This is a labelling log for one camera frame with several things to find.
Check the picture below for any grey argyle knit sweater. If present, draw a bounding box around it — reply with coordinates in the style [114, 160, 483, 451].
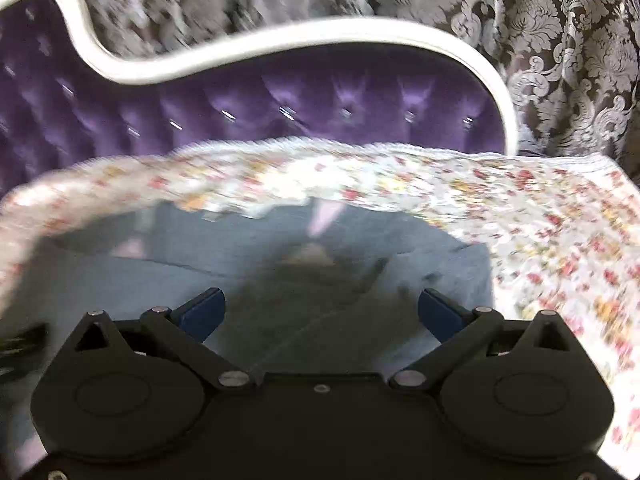
[0, 199, 497, 461]

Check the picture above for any floral bed cover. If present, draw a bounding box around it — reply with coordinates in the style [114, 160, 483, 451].
[1, 139, 639, 477]

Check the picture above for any brown silver damask curtain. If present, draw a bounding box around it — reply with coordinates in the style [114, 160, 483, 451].
[86, 0, 639, 178]

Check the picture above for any purple tufted headboard white frame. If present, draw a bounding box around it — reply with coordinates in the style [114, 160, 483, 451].
[1, 0, 518, 192]

